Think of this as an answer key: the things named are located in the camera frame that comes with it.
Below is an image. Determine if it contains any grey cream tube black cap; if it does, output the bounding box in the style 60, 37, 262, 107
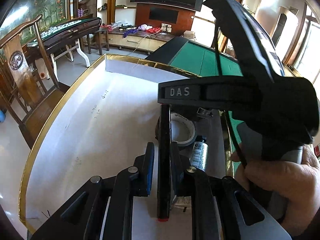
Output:
190, 135, 208, 171

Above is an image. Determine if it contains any black marker red end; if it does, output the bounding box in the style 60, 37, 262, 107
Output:
157, 105, 171, 222

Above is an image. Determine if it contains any black tape roll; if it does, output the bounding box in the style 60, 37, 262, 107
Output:
155, 111, 196, 148

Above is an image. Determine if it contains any person's right hand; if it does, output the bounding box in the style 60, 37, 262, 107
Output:
235, 145, 319, 239

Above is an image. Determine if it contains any green gold storage box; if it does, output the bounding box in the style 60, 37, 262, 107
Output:
18, 53, 235, 235

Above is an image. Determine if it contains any wooden chair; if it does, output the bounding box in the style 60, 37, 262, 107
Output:
1, 14, 70, 148

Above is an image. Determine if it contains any black piano table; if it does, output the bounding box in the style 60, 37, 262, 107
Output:
41, 17, 101, 70

